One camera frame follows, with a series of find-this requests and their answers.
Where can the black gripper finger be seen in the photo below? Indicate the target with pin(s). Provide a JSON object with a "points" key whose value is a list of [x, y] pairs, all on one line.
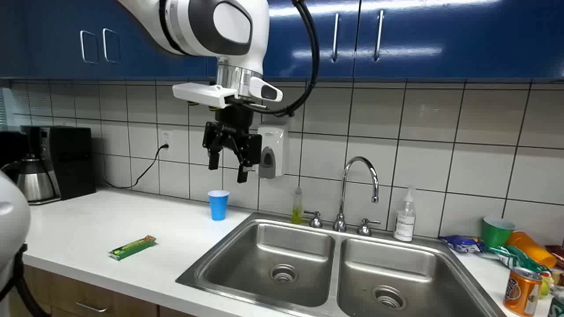
{"points": [[214, 155], [242, 173]]}

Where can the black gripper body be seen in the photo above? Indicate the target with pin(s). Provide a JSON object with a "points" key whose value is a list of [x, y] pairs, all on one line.
{"points": [[231, 129]]}

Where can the green protein bar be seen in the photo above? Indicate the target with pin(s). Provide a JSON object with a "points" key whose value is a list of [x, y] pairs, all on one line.
{"points": [[132, 247]]}

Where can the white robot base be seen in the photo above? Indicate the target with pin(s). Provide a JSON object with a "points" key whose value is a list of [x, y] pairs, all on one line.
{"points": [[14, 225]]}

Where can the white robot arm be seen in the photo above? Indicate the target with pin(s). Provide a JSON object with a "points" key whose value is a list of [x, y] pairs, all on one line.
{"points": [[235, 32]]}

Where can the stainless steel double sink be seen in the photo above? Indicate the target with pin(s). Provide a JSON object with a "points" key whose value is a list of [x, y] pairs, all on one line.
{"points": [[291, 268]]}

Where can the blue plastic cup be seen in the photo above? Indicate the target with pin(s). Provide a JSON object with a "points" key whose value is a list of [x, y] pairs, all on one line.
{"points": [[217, 201]]}

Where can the green dish soap bottle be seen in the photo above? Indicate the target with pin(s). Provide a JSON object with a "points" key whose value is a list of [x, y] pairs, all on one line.
{"points": [[296, 211]]}

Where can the black coffee maker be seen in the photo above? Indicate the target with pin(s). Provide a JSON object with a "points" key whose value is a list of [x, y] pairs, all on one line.
{"points": [[67, 155]]}

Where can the clear hand soap pump bottle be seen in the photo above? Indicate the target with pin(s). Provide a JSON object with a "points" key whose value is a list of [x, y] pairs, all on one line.
{"points": [[406, 218]]}

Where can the steel coffee carafe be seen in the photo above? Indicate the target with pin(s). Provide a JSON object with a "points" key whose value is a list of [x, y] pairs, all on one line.
{"points": [[32, 178]]}

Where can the blue upper cabinets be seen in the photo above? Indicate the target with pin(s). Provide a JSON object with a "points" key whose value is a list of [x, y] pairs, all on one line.
{"points": [[358, 39]]}

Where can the wooden lower cabinets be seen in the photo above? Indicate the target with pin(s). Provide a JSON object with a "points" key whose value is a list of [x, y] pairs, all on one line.
{"points": [[60, 296]]}

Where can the blue snack wrapper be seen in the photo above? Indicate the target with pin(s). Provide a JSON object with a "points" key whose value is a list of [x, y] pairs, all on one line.
{"points": [[462, 245]]}

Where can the green plastic cup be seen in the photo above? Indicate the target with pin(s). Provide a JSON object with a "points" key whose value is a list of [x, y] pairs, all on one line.
{"points": [[496, 231]]}

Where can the orange snack bag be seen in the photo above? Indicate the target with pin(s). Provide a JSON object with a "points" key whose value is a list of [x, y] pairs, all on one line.
{"points": [[536, 252]]}

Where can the orange soda can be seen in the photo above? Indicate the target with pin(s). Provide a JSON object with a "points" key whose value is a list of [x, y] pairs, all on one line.
{"points": [[522, 291]]}

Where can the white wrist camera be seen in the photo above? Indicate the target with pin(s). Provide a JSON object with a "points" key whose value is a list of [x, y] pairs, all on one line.
{"points": [[212, 95]]}

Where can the white wall soap dispenser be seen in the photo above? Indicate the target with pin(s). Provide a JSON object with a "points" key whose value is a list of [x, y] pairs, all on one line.
{"points": [[272, 151]]}

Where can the white wall outlet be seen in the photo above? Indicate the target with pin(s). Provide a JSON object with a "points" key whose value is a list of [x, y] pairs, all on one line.
{"points": [[164, 139]]}

